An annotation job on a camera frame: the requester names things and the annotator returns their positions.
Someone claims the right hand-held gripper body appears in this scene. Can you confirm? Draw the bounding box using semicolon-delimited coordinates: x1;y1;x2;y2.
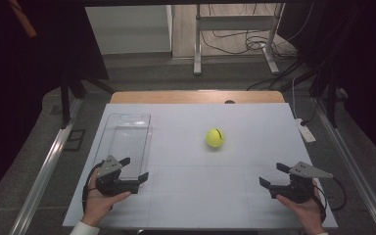
268;161;334;204

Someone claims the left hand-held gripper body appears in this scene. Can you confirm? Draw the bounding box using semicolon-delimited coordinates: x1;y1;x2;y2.
95;155;141;198

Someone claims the clear plastic container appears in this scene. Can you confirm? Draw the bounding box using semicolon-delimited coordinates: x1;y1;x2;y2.
92;113;152;182

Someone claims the yellow tennis ball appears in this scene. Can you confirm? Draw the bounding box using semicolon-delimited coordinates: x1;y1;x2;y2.
205;127;225;149

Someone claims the person's left hand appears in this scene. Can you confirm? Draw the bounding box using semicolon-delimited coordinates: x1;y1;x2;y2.
81;167;132;228

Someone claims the person's right hand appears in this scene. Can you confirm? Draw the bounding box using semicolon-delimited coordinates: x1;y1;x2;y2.
276;178;326;235

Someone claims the white power strip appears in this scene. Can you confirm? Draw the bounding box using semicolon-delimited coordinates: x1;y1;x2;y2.
294;117;317;144

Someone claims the white board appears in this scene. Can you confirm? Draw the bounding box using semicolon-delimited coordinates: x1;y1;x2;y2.
62;103;339;229

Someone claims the black stand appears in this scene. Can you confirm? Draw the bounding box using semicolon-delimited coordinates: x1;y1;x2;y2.
60;72;116;127
278;63;348;129

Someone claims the wooden table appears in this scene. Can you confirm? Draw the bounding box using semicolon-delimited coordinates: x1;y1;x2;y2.
110;90;286;105

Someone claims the dark curtain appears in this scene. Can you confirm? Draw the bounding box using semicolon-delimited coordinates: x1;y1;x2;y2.
0;0;110;210
277;0;376;171

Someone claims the white cabinet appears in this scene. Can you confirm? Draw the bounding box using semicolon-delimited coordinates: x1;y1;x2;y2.
85;4;174;55

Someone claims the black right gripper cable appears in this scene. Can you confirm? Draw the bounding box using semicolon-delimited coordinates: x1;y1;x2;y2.
312;177;348;223

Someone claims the aluminium rail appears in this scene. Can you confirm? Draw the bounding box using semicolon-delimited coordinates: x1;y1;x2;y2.
311;97;376;235
9;97;83;235

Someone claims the white power strip cable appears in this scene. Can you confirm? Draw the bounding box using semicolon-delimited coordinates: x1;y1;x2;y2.
291;76;300;120

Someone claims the tangle of black cables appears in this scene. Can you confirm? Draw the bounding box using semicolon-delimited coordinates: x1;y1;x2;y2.
200;3;315;62

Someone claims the grey metal desk frame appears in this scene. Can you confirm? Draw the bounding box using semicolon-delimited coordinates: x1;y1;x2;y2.
193;3;286;76

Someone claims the orange strap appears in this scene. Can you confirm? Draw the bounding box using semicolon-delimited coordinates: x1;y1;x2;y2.
8;0;38;38

